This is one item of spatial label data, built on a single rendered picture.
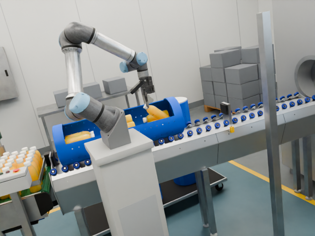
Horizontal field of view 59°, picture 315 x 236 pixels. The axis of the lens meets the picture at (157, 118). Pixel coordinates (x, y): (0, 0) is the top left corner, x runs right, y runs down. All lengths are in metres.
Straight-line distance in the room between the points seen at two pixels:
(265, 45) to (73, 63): 1.19
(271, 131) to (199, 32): 4.42
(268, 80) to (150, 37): 3.98
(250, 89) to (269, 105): 2.98
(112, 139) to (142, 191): 0.34
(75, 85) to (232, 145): 1.26
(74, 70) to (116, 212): 0.82
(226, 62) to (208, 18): 1.55
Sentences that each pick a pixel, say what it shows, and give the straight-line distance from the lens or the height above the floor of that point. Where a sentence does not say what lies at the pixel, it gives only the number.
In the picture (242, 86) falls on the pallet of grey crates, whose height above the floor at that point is 0.63.
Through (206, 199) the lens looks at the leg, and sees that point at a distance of 2.36.
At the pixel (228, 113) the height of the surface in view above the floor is 1.01.
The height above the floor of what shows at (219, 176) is 0.15.
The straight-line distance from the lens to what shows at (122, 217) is 1.64.
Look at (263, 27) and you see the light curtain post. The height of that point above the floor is 1.61.
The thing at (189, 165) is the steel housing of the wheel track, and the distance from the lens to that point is 2.16.
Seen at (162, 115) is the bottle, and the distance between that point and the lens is 1.98.
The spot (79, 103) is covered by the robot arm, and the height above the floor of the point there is 1.43.
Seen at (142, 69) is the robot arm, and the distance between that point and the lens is 1.89.
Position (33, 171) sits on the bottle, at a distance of 1.90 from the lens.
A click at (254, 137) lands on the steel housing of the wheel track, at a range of 2.34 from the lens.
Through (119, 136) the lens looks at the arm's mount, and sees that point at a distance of 1.52.
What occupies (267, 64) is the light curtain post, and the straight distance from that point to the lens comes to 1.98.
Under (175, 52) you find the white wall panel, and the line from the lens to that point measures 5.95.
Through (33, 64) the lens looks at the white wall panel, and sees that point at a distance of 5.25.
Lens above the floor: 1.68
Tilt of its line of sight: 16 degrees down
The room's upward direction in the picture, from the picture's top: 11 degrees counter-clockwise
